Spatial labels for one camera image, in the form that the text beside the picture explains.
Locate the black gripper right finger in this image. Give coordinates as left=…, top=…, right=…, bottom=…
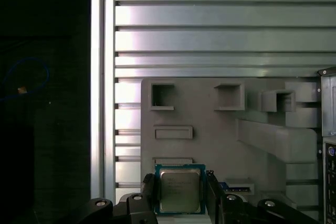
left=206, top=170, right=318, bottom=224

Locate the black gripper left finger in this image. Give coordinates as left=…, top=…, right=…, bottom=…
left=62, top=173, right=161, bottom=224

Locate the CPU with silver top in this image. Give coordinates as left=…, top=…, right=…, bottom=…
left=154, top=163, right=207, bottom=216

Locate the RAM stick with white label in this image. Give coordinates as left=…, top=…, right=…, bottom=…
left=217, top=181, right=250, bottom=193

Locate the grey parts rack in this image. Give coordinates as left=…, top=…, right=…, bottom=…
left=140, top=77, right=324, bottom=224

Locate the black PC case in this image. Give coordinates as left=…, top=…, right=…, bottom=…
left=317, top=68, right=336, bottom=224

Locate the thin blue cable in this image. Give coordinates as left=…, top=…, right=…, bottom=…
left=0, top=58, right=50, bottom=102

